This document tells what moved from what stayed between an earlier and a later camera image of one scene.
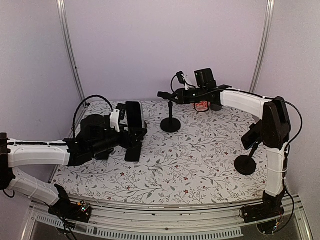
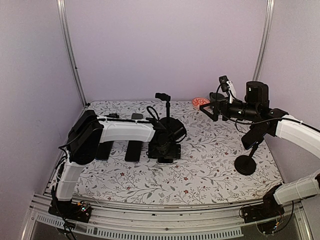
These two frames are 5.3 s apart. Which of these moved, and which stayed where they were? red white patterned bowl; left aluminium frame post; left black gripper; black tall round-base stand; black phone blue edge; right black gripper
Moved: right black gripper; left black gripper
Stayed: black phone blue edge; black tall round-base stand; left aluminium frame post; red white patterned bowl
